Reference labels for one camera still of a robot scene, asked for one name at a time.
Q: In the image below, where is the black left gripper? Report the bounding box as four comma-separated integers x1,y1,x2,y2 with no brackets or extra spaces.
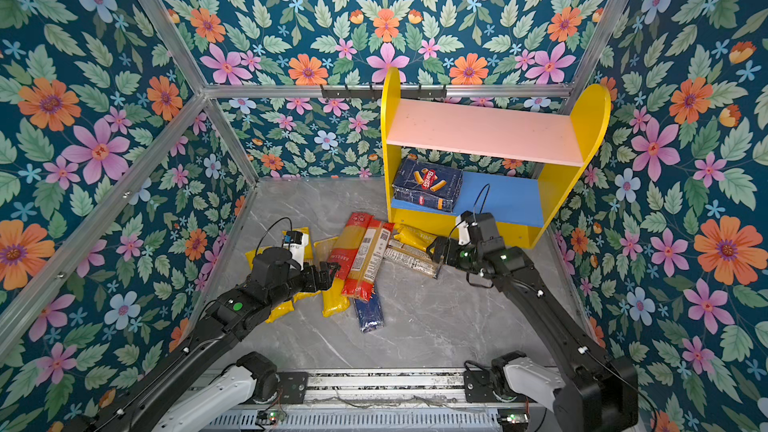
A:
267,259,342,310

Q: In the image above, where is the red spaghetti bag white label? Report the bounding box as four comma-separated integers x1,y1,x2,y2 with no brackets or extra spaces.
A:
341,219,394,302

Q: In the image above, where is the blue Barilla spaghetti box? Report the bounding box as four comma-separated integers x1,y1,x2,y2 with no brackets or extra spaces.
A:
354,293,385,333

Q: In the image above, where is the blue Barilla rigatoni box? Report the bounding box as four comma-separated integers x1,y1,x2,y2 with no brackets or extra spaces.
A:
392,158,463,212

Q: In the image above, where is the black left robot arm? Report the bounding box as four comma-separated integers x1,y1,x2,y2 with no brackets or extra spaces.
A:
64,247,340,431

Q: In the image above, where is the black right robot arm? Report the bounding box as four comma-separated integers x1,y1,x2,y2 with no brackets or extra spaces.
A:
426,212,640,431

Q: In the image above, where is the yellow Pastatime bag near shelf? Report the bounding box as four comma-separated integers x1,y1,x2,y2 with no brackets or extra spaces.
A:
394,224,438,254

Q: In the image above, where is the yellow pink blue shelf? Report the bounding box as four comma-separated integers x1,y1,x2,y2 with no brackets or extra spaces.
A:
381,68,611,249

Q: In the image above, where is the blue Ankara spaghetti bag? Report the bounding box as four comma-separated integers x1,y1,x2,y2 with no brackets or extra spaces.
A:
384,240,439,279

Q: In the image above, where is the yellow-ended clear spaghetti bag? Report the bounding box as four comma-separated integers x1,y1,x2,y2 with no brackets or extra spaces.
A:
313,237,350,318

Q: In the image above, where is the yellow Pastatime spaghetti bag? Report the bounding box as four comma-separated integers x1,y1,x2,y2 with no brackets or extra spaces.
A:
282,227,321,303

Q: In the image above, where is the yellow spaghetti bag far left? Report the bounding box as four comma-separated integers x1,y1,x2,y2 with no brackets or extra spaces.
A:
246,246,294,324

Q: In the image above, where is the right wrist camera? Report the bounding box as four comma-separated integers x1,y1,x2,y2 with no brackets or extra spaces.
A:
457,223,471,246

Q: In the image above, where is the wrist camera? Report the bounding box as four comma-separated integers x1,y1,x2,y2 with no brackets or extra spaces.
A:
457,223,471,246
282,230,309,268

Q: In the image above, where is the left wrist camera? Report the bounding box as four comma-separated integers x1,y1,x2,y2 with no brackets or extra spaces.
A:
282,230,309,268

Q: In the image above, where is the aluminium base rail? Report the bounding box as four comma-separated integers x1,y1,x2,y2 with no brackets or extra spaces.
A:
197,367,607,432

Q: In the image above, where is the black wall hook rail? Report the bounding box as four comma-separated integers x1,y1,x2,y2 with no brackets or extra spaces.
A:
320,84,448,100

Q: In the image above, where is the aluminium frame post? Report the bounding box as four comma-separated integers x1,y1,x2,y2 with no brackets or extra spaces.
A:
138,0,258,187

